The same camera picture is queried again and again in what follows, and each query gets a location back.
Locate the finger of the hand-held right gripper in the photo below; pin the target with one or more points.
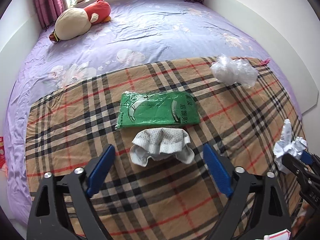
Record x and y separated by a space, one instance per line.
307 158
292 161

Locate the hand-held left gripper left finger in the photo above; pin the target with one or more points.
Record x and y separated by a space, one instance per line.
100 172

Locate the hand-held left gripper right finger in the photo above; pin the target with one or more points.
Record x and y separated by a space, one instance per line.
217 172

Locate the white paper ball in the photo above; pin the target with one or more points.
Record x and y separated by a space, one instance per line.
287 145

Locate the white tissue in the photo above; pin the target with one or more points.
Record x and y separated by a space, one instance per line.
162 142

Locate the person's right hand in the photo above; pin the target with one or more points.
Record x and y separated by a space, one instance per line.
306 217

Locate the plaid table cloth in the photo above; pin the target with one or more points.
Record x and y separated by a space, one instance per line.
150 192

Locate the white and pink box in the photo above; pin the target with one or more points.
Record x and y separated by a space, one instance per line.
277 235

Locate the green plastic packet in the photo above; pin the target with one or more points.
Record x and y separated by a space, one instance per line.
157 110

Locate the red round hand fan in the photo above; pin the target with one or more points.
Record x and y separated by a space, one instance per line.
2 152

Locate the crumpled clear plastic bag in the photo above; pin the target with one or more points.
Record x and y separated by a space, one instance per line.
235 71

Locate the pink clip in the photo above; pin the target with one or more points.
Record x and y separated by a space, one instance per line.
265 62

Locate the purple floral bed sheet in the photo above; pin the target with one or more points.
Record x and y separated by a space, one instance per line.
150 30

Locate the red and cream plush toy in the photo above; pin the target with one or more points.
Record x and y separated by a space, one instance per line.
75 22

